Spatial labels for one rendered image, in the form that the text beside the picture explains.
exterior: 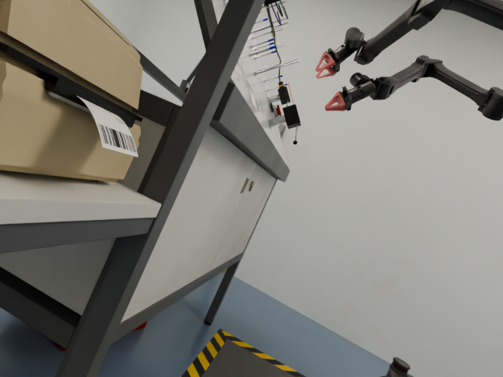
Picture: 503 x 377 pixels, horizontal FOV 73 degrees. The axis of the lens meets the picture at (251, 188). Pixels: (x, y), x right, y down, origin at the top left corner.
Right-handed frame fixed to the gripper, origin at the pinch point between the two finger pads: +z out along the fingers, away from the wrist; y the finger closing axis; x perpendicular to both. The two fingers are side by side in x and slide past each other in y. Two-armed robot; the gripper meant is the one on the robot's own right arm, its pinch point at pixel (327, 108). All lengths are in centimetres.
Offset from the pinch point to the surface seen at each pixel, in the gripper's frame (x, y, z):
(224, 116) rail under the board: 32, 82, 32
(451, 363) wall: 140, -133, -21
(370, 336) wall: 108, -135, 18
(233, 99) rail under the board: 30, 82, 30
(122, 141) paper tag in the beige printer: 42, 104, 40
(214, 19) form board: 18, 86, 27
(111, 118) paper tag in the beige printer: 40, 104, 40
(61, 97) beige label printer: 40, 109, 41
